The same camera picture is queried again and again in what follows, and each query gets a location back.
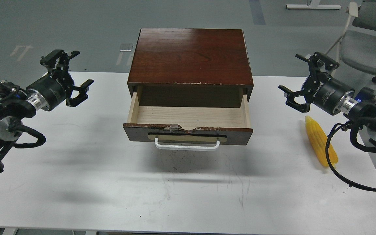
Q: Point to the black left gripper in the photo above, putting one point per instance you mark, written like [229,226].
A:
[53,88]

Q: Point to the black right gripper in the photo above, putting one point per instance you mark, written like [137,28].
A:
[320,88]

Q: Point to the yellow corn cob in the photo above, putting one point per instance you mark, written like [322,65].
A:
[317,139]

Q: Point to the wooden drawer with white handle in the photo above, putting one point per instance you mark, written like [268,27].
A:
[189,125]

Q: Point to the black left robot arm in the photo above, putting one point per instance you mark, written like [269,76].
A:
[16,103]

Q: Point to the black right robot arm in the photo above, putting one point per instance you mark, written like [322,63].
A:
[360,110]

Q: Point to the grey office chair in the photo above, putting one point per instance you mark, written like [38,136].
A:
[356,46]

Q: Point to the white table base bar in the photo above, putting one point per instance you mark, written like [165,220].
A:
[313,4]

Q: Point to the dark wooden cabinet box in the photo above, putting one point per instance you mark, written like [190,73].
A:
[190,68]

